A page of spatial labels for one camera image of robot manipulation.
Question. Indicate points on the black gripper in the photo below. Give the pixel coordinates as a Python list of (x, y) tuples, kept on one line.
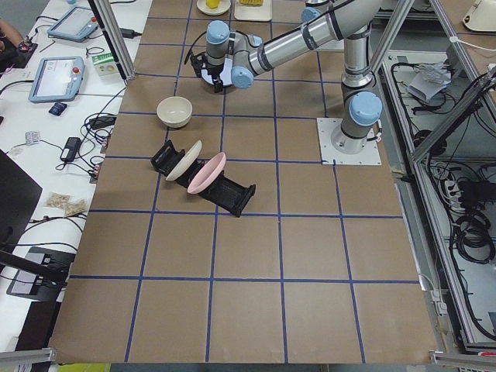
[(214, 69)]

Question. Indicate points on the blue plate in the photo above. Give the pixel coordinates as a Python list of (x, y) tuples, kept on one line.
[(225, 75)]

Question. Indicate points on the yellow bread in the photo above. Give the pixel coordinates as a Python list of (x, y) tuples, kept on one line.
[(255, 3)]

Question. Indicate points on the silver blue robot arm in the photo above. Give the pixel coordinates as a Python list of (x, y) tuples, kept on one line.
[(330, 26)]

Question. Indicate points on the cream round plate far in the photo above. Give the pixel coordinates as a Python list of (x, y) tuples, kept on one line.
[(222, 8)]

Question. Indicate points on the pink plate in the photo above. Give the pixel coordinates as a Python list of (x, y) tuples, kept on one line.
[(207, 174)]

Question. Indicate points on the beige bowl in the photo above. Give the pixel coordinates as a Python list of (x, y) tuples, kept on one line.
[(174, 112)]

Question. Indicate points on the white tray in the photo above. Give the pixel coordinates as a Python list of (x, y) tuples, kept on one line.
[(253, 13)]

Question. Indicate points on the black dish rack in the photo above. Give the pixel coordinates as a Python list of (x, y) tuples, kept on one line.
[(223, 192)]

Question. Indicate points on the green white small box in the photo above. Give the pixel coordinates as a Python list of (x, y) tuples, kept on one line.
[(104, 64)]

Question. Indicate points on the far blue teach pendant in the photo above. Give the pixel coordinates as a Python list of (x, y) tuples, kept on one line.
[(75, 25)]

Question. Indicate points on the blue teach pendant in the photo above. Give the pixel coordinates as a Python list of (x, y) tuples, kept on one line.
[(58, 79), (75, 25)]

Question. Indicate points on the black power adapter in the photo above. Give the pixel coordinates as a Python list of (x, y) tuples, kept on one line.
[(70, 150)]

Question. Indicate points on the near blue teach pendant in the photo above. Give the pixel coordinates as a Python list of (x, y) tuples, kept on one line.
[(58, 79)]

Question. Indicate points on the bag of wooden pieces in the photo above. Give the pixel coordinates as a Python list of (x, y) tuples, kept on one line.
[(66, 203)]

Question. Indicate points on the black monitor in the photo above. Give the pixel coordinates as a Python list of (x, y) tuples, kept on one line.
[(19, 198)]

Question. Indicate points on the black monitor stand base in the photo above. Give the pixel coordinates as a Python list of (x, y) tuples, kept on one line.
[(40, 275)]

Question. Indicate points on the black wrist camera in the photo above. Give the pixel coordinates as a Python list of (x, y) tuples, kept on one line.
[(197, 62)]

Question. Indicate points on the aluminium frame post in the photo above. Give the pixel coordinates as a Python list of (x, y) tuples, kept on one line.
[(109, 26)]

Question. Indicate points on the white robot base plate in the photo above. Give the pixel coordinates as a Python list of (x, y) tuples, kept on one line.
[(338, 149)]

